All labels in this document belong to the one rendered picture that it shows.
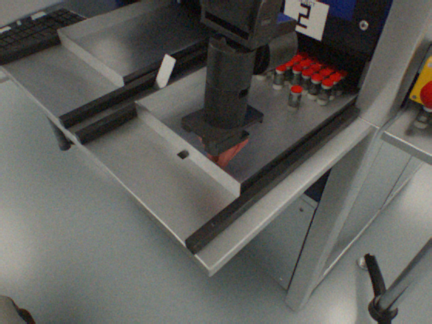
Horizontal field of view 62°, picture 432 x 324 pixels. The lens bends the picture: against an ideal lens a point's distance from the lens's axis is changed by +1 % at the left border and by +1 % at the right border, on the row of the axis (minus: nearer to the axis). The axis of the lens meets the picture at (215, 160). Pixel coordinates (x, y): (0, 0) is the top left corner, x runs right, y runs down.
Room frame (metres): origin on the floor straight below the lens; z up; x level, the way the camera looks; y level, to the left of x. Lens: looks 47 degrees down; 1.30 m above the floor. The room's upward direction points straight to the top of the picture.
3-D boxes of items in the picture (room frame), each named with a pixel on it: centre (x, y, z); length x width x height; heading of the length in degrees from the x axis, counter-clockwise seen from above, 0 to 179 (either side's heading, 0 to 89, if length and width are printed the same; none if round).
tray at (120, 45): (0.79, 0.15, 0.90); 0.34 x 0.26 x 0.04; 134
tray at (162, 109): (0.53, -0.07, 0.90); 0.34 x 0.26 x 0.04; 133
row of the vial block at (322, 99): (0.60, -0.15, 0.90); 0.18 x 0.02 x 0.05; 43
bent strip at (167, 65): (0.57, 0.13, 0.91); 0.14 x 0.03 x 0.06; 135
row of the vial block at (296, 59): (0.62, -0.17, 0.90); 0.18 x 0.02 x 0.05; 43
